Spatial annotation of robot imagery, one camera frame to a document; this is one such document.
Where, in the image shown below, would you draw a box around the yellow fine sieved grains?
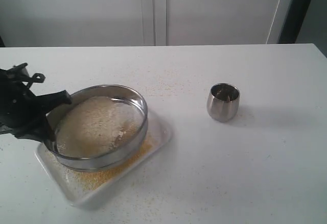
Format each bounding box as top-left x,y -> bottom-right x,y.
45,134 -> 158,193

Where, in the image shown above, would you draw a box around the white rectangular plastic tray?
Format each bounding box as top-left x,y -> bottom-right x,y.
35,110 -> 172,207

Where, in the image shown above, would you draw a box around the round steel mesh sieve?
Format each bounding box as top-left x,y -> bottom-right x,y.
45,84 -> 149,172

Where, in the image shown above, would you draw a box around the stainless steel cup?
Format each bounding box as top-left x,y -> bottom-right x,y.
206,83 -> 240,122

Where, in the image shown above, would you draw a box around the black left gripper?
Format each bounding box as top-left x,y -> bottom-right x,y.
1,69 -> 72,142

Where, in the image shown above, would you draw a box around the dark vertical post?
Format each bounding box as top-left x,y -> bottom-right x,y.
278,0 -> 311,44

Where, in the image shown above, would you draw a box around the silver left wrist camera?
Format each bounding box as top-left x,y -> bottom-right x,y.
7,63 -> 30,79

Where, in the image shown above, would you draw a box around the white cabinet doors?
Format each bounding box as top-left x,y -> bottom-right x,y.
1,0 -> 291,47

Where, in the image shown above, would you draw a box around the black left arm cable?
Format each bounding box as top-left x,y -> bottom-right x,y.
21,72 -> 46,88

